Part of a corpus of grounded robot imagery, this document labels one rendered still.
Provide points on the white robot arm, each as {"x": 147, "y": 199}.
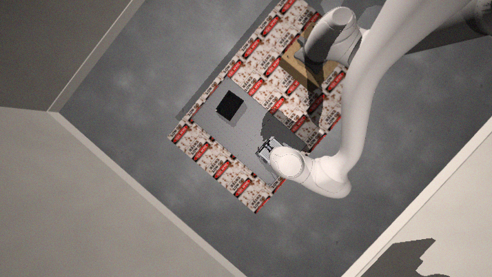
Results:
{"x": 400, "y": 25}

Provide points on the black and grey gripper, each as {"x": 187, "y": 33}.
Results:
{"x": 267, "y": 146}

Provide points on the grey rack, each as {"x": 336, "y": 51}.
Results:
{"x": 270, "y": 139}

